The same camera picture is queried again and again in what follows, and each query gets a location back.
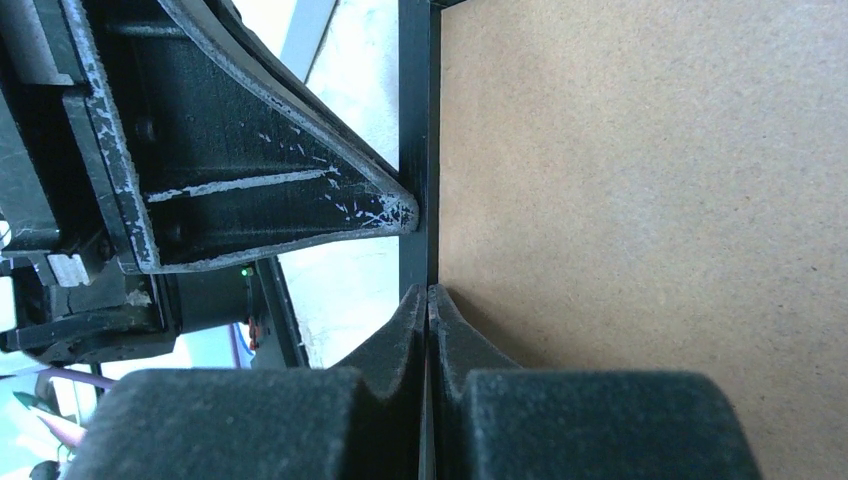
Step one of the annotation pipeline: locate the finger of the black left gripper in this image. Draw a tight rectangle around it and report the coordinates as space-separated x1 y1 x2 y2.
62 1 419 273
234 1 399 168

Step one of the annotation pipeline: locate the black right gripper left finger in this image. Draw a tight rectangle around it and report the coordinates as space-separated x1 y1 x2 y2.
68 286 427 479

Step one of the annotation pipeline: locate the black picture frame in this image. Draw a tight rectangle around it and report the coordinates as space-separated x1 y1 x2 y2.
398 0 457 296

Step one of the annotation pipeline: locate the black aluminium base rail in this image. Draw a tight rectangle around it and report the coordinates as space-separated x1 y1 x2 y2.
252 257 310 369

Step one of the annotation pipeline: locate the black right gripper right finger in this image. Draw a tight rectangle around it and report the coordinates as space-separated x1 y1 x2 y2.
428 285 761 479

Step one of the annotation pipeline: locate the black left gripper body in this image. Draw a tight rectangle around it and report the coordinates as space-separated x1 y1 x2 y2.
1 1 173 365

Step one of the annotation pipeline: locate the brown frame backing board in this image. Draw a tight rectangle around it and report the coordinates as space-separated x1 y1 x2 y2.
439 1 847 479

